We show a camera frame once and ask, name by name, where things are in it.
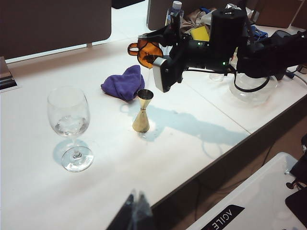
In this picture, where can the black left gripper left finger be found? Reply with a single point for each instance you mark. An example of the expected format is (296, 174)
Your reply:
(128, 215)

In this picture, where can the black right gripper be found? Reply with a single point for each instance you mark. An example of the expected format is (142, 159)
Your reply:
(192, 55)

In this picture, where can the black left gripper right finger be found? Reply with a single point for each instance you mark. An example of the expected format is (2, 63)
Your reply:
(143, 215)

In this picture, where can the small amber measuring cup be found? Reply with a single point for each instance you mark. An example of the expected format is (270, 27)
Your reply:
(147, 51)

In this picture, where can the gold metal jigger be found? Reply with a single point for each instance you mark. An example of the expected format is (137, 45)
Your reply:
(141, 122)

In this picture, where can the white robot base platform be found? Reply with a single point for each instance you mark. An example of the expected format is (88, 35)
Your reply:
(251, 198)

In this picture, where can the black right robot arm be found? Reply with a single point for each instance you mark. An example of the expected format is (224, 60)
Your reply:
(227, 36)

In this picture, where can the black arm base joint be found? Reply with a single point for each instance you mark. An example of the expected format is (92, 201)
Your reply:
(301, 167)

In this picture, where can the clear Ganten water bottle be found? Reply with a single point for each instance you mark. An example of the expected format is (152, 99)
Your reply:
(176, 9)

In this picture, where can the clear glass measuring cup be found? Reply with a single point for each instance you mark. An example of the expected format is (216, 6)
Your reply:
(216, 77)

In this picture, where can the clear wine glass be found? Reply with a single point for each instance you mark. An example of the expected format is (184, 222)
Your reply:
(76, 153)

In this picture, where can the brown fabric bag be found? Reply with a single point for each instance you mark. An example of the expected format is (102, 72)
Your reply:
(192, 19)

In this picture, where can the yellow flat pack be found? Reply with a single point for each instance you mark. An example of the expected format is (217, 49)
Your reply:
(200, 33)

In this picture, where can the purple cloth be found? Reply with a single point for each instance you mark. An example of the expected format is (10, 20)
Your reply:
(124, 83)

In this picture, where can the clear plastic bowl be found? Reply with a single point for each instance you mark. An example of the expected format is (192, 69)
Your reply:
(251, 97)

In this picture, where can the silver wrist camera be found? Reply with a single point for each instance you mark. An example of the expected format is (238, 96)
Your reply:
(161, 75)

